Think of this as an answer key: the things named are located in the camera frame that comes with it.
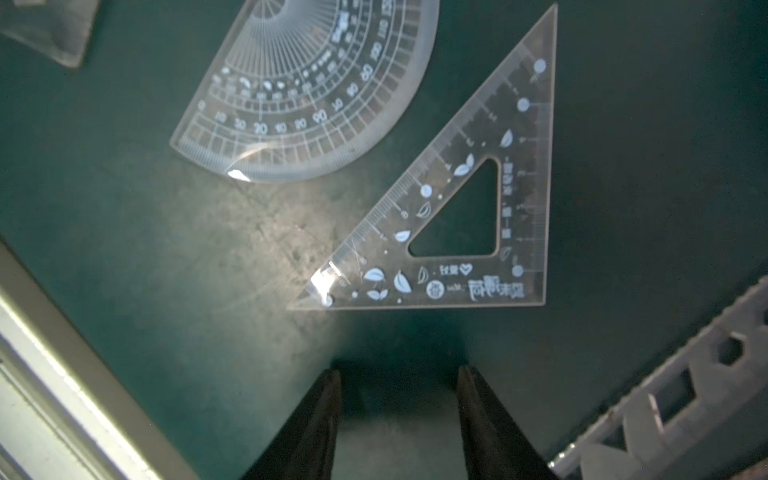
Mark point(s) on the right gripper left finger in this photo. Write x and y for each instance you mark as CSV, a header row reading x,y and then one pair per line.
x,y
304,447

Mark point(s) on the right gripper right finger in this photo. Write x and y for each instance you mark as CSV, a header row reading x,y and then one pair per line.
x,y
493,444

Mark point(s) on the thin clear straight ruler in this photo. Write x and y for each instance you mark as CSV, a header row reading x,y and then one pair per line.
x,y
697,388

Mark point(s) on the clear protractor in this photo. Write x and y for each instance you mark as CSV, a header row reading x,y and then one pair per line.
x,y
300,89

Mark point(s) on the green table mat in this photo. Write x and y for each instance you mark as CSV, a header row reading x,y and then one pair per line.
x,y
180,279

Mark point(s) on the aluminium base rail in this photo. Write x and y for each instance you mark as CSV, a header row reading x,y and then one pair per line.
x,y
64,414

